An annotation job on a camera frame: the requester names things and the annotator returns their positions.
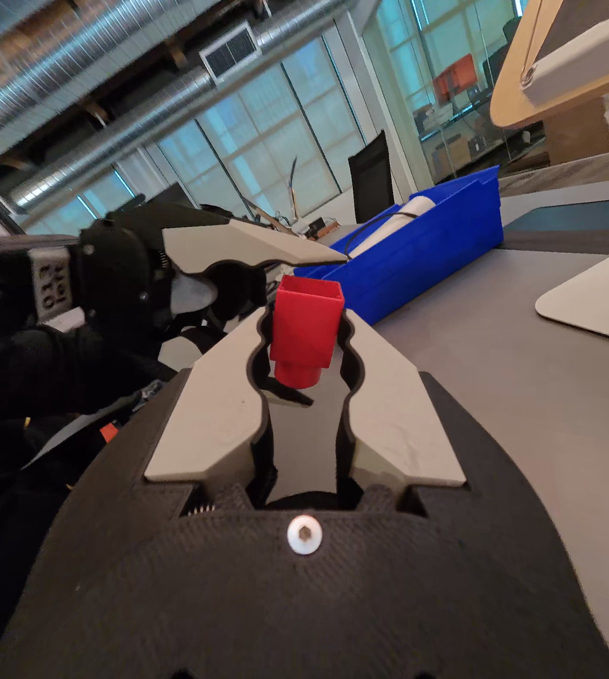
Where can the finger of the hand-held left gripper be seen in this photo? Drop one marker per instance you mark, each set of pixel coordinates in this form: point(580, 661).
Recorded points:
point(288, 395)
point(251, 244)

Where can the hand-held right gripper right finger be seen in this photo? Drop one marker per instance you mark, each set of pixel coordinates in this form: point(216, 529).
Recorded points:
point(405, 424)

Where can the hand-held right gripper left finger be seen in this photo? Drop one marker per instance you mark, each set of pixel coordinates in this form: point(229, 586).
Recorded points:
point(209, 424)

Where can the small red object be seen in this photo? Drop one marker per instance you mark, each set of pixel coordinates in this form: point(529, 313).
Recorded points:
point(304, 329)

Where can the blue plastic bin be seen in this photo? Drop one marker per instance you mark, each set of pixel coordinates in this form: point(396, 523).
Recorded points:
point(431, 249)

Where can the person's left hand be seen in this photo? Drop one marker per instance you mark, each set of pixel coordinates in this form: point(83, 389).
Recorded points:
point(44, 366)

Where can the black office chair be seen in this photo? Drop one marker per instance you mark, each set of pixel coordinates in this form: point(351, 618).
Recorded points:
point(370, 175)

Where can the white roll in bin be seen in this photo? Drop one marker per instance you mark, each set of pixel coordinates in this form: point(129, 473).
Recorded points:
point(405, 217)

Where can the white vent grille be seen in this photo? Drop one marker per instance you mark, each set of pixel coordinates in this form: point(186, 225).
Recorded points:
point(230, 50)

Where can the red tool case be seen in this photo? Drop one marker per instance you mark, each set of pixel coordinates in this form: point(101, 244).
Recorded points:
point(455, 77)

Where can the large silver spiral duct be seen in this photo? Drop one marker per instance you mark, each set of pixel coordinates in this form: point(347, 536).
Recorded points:
point(71, 63)
point(124, 138)

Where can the white panel bracket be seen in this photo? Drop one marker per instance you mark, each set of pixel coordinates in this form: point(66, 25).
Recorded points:
point(591, 58)

